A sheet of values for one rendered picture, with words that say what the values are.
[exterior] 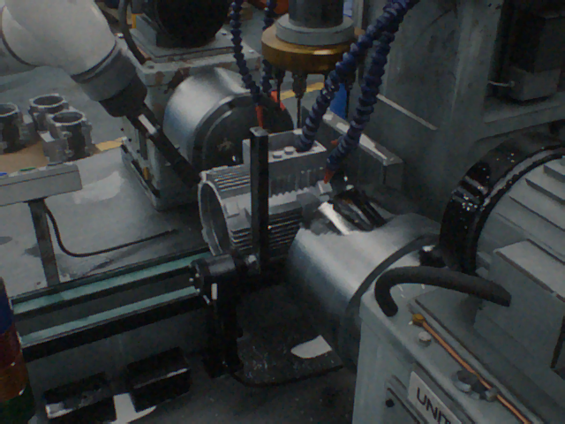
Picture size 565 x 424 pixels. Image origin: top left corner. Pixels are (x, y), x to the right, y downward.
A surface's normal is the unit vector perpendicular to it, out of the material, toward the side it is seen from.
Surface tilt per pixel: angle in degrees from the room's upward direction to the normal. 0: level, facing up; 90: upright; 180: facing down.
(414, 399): 90
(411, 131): 90
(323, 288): 70
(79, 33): 89
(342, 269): 51
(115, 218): 0
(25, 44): 110
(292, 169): 90
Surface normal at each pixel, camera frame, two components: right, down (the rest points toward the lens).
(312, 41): -0.12, 0.51
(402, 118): -0.89, 0.23
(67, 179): 0.42, 0.13
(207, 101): -0.47, -0.61
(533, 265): 0.00, -0.85
